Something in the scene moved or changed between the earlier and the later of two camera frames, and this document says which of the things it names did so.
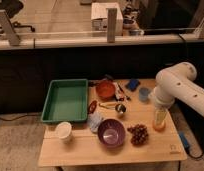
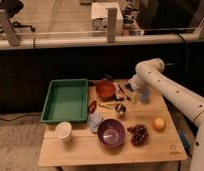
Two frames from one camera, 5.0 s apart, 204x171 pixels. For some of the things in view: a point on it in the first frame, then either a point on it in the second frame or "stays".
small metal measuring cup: x=120 y=108 stays
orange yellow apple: x=158 y=127 stays
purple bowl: x=111 y=132 stays
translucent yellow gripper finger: x=161 y=115 -> x=135 y=99
